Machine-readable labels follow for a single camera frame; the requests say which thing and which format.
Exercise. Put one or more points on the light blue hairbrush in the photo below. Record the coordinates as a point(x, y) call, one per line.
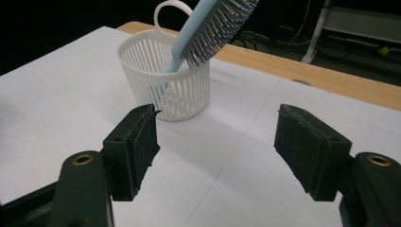
point(195, 28)

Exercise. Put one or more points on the white plastic basket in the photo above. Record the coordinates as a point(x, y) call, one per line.
point(148, 82)

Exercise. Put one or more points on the yellow-green ball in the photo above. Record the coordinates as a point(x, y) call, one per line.
point(383, 50)

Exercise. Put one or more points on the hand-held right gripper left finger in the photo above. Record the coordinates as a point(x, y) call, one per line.
point(132, 151)

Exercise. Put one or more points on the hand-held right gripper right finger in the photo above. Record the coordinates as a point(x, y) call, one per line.
point(312, 154)

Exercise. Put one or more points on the white metal desk frame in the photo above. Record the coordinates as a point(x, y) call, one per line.
point(359, 28)

